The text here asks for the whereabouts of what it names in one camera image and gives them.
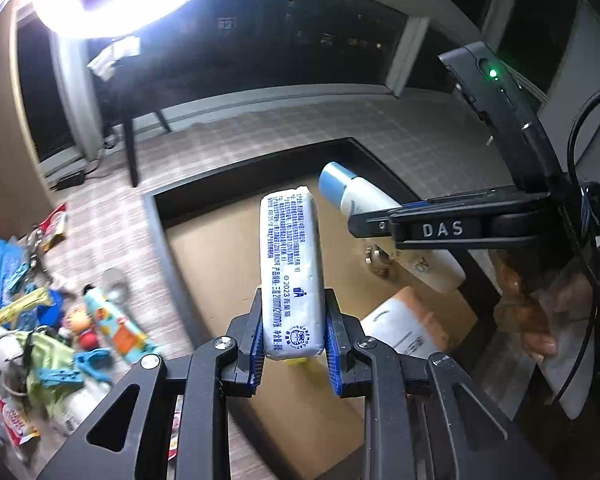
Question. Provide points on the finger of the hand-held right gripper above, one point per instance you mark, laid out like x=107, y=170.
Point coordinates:
x=430, y=230
x=460, y=197

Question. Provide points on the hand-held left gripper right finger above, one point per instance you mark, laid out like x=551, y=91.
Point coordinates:
x=334, y=360

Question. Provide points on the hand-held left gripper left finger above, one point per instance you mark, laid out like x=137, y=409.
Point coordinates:
x=256, y=360

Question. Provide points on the white tube with blue cap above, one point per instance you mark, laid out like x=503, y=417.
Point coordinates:
x=347, y=187

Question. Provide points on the white wet wipes packet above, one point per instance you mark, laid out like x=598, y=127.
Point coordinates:
x=290, y=270

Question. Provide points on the black tray with cardboard bottom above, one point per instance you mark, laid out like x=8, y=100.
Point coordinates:
x=155, y=220

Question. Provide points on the teal plastic clip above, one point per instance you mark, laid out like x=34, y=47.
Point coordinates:
x=60, y=379

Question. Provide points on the green cloth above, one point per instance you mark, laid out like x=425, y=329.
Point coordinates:
x=55, y=355

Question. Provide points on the person's right hand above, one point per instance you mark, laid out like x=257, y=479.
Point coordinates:
x=535, y=340

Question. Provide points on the white and orange packet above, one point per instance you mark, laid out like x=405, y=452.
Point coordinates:
x=405, y=330

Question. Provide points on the cartoon print tube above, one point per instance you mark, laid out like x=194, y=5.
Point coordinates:
x=117, y=330

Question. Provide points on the clear plastic cup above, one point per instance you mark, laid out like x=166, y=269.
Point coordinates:
x=116, y=285

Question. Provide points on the blue plastic clip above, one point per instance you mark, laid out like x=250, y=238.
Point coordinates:
x=94, y=364

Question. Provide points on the white plastic bottle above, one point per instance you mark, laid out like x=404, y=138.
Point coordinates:
x=82, y=407

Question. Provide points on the small figurine toy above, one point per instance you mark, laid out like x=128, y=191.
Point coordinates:
x=77, y=325

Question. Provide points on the blue toy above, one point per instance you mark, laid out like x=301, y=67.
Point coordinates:
x=47, y=310

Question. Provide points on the small red-trimmed snack packet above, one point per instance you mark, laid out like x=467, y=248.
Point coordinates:
x=52, y=225

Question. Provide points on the teal plastic clip hanger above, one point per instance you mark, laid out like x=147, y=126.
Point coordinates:
x=20, y=277

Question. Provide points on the black tripod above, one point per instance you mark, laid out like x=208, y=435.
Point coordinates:
x=129, y=135

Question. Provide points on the black power strip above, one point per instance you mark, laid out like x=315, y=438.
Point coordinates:
x=70, y=179

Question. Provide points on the white taped tripod head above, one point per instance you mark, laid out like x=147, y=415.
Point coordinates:
x=112, y=57

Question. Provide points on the large wooden board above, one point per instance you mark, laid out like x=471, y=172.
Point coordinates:
x=0, y=135

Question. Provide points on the white window frame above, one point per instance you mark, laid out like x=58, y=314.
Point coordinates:
x=410, y=50

